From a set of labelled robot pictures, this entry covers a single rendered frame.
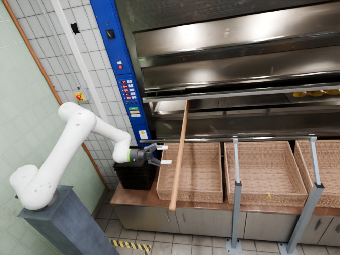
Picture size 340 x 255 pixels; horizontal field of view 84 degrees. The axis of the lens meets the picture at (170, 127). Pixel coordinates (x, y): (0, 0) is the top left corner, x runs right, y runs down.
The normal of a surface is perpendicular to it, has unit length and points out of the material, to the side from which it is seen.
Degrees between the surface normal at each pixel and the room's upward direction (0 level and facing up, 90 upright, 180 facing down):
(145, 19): 90
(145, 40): 70
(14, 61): 90
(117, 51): 90
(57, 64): 90
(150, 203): 0
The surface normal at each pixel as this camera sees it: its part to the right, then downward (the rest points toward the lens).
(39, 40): -0.15, 0.58
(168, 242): -0.16, -0.81
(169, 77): -0.20, 0.27
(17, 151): 0.98, -0.04
